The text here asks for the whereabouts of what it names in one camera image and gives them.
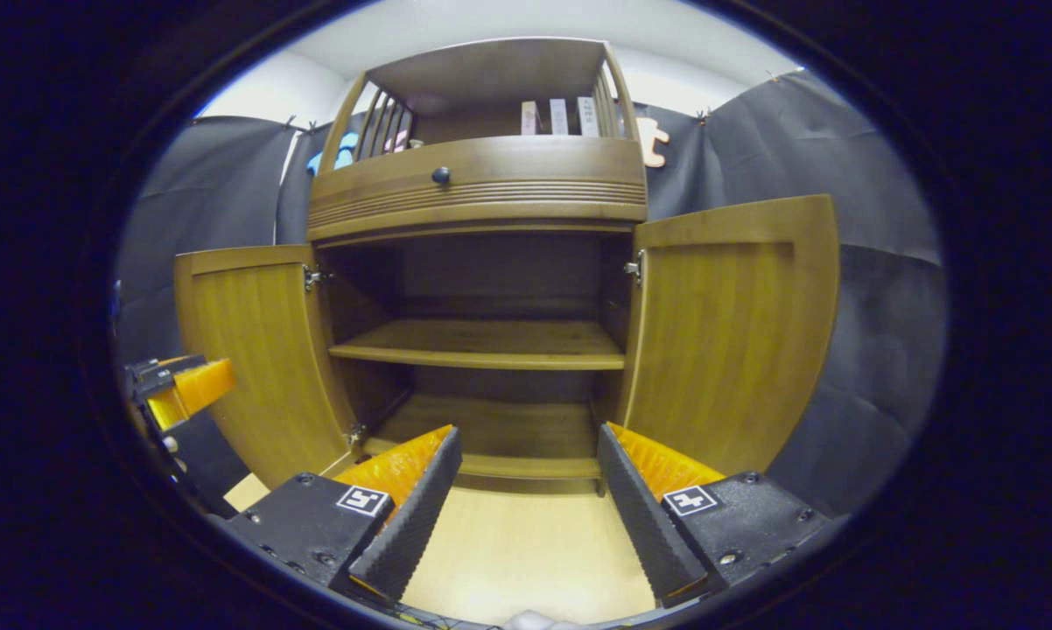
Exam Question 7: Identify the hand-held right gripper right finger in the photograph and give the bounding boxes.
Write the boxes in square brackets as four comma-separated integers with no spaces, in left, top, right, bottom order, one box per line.
[596,422,833,609]

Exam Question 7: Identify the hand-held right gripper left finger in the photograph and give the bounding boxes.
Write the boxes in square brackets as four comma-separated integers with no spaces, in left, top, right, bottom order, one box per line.
[224,424,464,609]

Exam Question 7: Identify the wooden shoe cabinet door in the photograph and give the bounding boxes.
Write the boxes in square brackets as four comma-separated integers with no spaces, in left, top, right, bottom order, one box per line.
[618,194,842,478]
[174,245,361,489]

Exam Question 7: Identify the black backdrop cloth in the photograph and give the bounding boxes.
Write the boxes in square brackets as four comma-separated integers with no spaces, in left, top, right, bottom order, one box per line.
[113,68,949,519]

